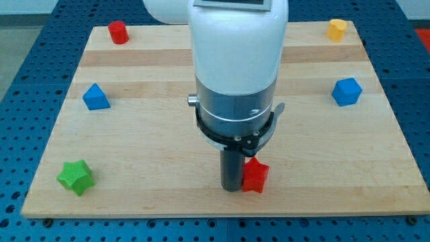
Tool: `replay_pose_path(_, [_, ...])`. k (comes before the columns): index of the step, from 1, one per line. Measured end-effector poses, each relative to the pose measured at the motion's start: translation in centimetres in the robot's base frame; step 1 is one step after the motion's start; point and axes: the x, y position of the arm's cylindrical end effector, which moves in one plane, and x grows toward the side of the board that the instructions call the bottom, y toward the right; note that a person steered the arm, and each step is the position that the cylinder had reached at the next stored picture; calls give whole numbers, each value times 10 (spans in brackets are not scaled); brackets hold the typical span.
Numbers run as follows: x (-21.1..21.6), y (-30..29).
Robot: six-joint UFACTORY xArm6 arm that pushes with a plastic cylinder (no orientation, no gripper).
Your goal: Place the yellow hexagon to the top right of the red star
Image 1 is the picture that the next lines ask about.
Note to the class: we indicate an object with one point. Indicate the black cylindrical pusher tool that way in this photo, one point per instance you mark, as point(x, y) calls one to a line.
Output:
point(231, 170)

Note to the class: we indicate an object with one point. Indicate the green star block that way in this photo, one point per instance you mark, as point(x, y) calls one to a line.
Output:
point(76, 176)

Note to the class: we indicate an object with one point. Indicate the red star block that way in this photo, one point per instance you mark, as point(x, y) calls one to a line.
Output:
point(254, 176)

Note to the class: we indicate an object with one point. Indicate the blue hexagon block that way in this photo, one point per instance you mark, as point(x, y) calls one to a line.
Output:
point(346, 92)

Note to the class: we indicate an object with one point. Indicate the yellow heart block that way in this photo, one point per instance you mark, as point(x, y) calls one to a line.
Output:
point(336, 29)

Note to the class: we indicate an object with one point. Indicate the blue triangular block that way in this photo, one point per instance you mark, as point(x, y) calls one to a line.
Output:
point(95, 98)

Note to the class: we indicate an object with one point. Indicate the wooden board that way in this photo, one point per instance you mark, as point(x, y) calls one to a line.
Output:
point(149, 160)

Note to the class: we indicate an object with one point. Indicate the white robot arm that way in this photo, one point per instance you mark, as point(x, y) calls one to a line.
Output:
point(237, 50)

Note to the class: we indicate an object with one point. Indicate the red cylinder block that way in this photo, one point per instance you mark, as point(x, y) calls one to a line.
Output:
point(118, 32)

